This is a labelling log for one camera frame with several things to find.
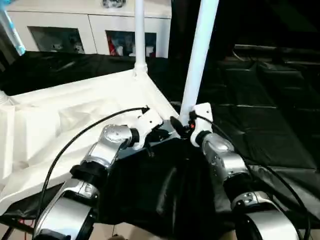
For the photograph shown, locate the white plastic table leg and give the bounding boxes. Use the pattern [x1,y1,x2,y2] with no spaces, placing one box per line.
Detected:
[0,89,15,108]
[178,0,221,125]
[133,0,149,79]

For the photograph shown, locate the white plastic table top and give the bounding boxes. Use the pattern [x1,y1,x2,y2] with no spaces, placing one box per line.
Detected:
[0,67,186,209]

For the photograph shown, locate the black plastic mat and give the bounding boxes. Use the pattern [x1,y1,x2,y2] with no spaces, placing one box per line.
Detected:
[0,48,320,236]

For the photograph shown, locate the long grey metal bar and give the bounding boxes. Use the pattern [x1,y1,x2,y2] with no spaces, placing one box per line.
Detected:
[234,44,320,56]

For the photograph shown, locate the white cabinet with glass doors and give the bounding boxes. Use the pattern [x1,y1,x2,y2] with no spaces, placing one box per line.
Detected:
[6,0,173,59]

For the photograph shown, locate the shiny crumpled foil object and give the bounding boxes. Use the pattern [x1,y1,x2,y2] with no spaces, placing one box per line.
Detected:
[100,0,126,8]

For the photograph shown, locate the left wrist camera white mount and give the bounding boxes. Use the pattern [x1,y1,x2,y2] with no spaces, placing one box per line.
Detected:
[133,106,165,151]

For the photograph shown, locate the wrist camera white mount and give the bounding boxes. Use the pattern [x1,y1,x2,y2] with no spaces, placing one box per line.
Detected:
[189,101,214,148]
[133,106,165,151]

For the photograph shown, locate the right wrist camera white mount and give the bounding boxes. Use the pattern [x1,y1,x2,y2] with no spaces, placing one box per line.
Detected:
[189,101,214,148]

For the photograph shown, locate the black left wrist camera cable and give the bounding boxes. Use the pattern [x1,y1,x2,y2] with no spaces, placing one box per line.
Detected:
[40,105,151,223]

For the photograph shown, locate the thin red cable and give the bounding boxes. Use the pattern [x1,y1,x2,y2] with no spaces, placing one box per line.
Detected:
[17,216,36,240]

